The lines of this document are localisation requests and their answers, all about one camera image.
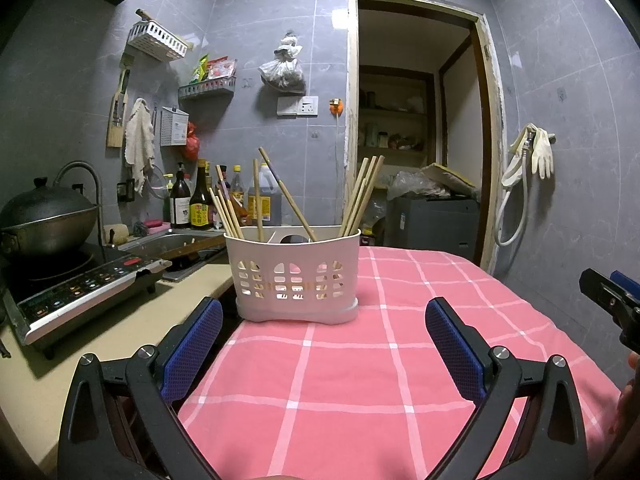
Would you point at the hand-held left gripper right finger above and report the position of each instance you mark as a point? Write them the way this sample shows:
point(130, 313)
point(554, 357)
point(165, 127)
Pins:
point(455, 350)

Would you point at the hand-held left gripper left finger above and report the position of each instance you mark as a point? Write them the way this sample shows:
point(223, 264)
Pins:
point(192, 345)

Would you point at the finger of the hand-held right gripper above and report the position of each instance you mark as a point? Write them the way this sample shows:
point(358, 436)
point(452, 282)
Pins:
point(627, 280)
point(607, 295)

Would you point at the white plastic utensil holder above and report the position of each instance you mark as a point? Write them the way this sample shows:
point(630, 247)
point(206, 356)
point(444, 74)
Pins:
point(295, 250)

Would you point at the bundle of wooden chopsticks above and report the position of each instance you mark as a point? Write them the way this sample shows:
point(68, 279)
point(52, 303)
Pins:
point(258, 195)

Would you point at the person's right hand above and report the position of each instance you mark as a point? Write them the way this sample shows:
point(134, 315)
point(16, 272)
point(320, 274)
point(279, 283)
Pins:
point(631, 395)

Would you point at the brown wooden cutting board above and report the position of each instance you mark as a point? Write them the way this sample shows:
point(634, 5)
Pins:
point(200, 252)

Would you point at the pink checkered tablecloth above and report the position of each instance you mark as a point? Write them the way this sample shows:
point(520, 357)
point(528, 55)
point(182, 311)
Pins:
point(360, 385)

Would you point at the stainless steel sink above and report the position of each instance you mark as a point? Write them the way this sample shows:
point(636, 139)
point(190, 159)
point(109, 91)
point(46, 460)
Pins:
point(150, 245)

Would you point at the pink soap dish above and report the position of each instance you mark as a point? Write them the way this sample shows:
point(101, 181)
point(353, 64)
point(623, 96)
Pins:
point(157, 226)

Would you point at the dark grey cabinet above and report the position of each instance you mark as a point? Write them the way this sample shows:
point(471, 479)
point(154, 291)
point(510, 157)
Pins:
point(435, 227)

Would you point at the dark steel scrubber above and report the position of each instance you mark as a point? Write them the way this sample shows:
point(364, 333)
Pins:
point(139, 228)

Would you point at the black induction cooker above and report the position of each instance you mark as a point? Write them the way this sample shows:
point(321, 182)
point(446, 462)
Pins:
point(75, 285)

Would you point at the beige loofah sponge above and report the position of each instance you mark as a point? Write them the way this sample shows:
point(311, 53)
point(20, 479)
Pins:
point(116, 236)

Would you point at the dark bottle with yellow label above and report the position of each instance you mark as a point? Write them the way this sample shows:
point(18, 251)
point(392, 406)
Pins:
point(200, 210)

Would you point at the dark bottle with white label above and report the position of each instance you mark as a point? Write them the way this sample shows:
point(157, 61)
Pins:
point(180, 205)

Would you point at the brown packet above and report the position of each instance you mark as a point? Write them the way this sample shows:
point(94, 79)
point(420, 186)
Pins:
point(242, 212)

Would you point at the large cooking oil jug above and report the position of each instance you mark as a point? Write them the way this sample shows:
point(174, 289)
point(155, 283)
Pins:
point(270, 205)

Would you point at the round mesh strainer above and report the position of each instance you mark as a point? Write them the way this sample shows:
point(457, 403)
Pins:
point(160, 184)

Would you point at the clear bottle with yellow cap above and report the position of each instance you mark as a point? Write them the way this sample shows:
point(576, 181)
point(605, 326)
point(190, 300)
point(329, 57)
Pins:
point(237, 185)

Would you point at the crumpled clear plastic bag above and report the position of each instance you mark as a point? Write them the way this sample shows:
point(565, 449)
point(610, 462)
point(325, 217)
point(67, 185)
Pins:
point(415, 185)

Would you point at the red capped dark bottle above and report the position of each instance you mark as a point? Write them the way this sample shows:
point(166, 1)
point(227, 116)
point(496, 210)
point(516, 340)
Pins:
point(224, 176)

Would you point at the curved metal faucet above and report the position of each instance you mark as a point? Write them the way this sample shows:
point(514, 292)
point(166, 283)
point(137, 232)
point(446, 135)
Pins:
point(100, 200)

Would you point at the flat woven sack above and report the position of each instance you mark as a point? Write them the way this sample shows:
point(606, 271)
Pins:
point(455, 177)

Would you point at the yellow capped dark bottle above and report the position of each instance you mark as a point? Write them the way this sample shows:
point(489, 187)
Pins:
point(208, 172)

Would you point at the black wok with lid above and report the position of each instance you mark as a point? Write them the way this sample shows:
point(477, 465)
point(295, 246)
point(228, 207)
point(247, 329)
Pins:
point(45, 220)

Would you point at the red plastic bag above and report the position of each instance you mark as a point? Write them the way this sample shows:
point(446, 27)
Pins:
point(191, 145)

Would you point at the white hanging towel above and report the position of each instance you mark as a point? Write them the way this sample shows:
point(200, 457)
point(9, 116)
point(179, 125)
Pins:
point(139, 140)

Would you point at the white hanging slotted box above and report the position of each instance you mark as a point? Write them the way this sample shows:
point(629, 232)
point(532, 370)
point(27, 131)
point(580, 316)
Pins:
point(172, 127)

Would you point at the wooden knife rack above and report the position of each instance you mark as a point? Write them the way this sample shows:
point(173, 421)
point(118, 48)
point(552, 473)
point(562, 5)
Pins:
point(114, 135)

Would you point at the wooden storage shelf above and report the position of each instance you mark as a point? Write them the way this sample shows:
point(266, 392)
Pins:
point(400, 110)

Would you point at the green snack packet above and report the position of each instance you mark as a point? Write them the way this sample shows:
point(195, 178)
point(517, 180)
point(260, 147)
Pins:
point(201, 69)

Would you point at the red snack packet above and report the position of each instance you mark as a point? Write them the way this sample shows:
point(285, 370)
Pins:
point(221, 69)

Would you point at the hanging clear plastic bag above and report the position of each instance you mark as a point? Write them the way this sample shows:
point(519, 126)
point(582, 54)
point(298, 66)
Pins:
point(282, 72)

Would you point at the black wall socket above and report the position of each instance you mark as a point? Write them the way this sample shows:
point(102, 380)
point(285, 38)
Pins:
point(125, 191)

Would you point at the wooden door frame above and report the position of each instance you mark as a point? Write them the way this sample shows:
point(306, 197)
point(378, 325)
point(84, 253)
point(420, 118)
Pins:
point(351, 125)

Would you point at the grey wall shelf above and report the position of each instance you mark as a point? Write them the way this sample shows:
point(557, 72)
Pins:
point(205, 89)

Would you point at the white wall switch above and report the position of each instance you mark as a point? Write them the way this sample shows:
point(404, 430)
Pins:
point(287, 105)

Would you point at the white wall socket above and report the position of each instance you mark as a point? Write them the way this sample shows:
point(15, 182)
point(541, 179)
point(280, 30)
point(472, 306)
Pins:
point(308, 105)

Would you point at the orange wall hook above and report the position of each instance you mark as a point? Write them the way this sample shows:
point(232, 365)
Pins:
point(336, 106)

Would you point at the white slotted wall basket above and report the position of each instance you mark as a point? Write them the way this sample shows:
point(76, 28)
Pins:
point(157, 40)

